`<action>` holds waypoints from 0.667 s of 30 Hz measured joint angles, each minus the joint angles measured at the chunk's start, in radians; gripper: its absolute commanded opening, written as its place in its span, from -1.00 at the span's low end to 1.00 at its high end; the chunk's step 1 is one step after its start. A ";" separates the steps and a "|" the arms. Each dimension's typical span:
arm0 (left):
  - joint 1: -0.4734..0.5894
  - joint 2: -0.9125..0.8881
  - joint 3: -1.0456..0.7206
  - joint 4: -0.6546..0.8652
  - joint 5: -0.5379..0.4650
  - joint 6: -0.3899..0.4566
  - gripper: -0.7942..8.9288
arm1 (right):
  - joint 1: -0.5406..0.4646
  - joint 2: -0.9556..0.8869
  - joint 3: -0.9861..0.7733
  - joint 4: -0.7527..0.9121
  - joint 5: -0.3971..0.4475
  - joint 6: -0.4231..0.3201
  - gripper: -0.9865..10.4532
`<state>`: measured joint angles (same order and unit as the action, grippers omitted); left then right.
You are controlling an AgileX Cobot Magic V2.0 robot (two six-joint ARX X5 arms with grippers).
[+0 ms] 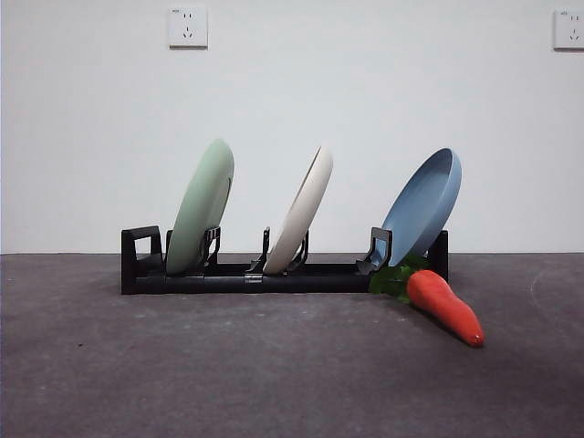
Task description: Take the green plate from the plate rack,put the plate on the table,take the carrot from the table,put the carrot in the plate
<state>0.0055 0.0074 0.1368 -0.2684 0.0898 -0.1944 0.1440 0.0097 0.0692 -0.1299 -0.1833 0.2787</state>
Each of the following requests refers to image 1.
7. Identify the green plate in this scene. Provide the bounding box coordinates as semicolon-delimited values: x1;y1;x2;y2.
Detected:
164;138;236;276

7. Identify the orange carrot with green leaves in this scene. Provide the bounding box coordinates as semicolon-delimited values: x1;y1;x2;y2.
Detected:
368;254;485;349

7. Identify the beige plate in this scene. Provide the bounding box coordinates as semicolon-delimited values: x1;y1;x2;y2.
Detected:
263;145;334;275

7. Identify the black plate rack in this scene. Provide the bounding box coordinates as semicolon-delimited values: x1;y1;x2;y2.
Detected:
120;224;450;296

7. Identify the blue plate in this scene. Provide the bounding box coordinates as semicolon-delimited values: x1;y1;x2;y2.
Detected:
381;147;463;267

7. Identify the white wall socket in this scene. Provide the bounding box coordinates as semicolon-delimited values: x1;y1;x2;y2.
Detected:
552;9;584;51
168;5;209;49

